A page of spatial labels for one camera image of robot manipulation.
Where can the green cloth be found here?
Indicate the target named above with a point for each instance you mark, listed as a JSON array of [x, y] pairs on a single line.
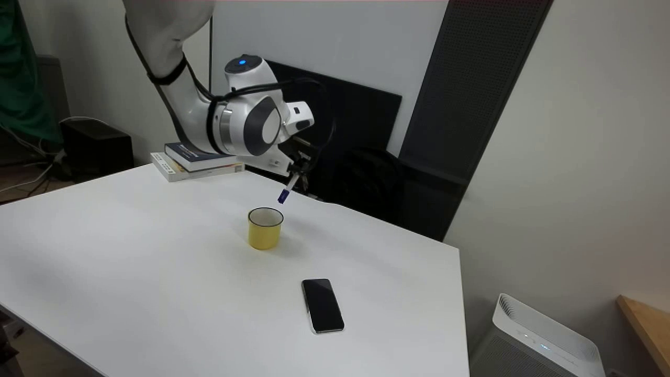
[[24, 103]]

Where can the black smartphone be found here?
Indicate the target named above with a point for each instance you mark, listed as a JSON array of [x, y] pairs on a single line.
[[323, 306]]

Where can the dark vertical wall panel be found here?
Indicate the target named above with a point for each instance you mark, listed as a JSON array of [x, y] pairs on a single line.
[[477, 61]]

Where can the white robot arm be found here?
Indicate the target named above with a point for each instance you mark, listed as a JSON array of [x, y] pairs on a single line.
[[251, 121]]

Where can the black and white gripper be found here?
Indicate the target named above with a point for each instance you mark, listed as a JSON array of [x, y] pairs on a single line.
[[293, 118]]

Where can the wooden side table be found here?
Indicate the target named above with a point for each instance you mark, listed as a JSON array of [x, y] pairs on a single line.
[[651, 325]]

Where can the blue capped white marker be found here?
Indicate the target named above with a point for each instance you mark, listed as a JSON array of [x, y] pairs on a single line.
[[284, 195]]

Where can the blue book with flame cover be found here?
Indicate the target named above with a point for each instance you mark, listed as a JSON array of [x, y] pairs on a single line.
[[195, 161]]

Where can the black box on floor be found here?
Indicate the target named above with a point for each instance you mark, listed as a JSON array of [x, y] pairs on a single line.
[[96, 150]]

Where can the yellow enamel cup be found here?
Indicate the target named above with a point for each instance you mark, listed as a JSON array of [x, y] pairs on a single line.
[[265, 227]]

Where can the white air purifier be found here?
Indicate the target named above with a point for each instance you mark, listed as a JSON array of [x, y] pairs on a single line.
[[524, 342]]

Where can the white book under blue book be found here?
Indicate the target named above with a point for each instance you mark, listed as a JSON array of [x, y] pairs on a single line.
[[172, 173]]

